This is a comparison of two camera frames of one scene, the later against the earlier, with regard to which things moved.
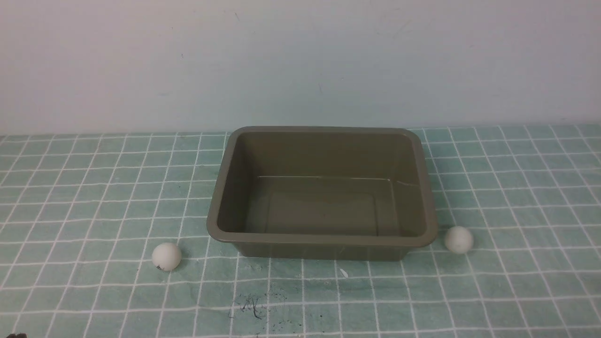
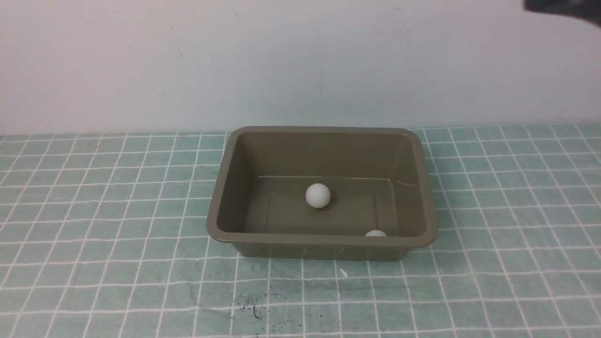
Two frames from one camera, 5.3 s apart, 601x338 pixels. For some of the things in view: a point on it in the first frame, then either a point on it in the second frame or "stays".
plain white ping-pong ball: x=458 y=239 -> x=376 y=233
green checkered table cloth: x=80 y=215 stays
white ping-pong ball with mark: x=166 y=256 -> x=318 y=195
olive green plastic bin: x=345 y=193 stays
